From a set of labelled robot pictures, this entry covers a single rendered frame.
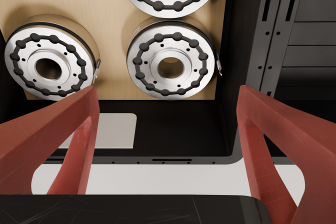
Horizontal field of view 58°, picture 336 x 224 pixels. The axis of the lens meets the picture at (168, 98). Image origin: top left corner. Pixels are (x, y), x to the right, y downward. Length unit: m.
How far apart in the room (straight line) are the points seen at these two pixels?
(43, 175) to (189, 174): 0.36
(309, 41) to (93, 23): 0.26
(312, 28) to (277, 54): 0.13
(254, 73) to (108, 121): 0.20
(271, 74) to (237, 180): 0.53
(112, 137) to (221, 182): 0.46
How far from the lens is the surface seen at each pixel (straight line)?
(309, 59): 0.42
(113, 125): 0.39
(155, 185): 0.79
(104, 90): 0.42
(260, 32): 0.26
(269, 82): 0.29
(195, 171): 0.75
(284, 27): 0.27
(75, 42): 0.35
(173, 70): 0.37
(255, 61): 0.28
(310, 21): 0.39
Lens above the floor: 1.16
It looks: 51 degrees down
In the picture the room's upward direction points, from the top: 179 degrees counter-clockwise
